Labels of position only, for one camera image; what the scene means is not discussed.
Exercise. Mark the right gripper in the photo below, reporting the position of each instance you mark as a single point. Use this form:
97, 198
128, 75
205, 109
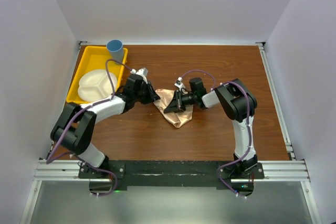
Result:
176, 105

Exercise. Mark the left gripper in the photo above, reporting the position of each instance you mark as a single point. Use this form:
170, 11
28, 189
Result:
151, 95

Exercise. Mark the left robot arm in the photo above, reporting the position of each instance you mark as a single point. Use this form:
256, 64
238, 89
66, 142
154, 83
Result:
74, 128

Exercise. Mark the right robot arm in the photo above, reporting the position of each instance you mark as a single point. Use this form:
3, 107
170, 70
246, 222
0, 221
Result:
239, 106

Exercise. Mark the white divided plate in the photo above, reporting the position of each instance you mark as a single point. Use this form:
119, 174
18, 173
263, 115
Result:
95, 85

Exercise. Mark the blue plastic cup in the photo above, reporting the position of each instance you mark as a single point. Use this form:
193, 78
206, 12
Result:
115, 48

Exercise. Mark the yellow plastic tray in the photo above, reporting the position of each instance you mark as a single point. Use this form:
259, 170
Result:
93, 57

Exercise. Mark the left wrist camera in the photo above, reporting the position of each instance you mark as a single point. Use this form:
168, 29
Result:
143, 73

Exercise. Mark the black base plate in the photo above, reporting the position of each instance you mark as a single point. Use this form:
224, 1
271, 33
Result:
120, 175

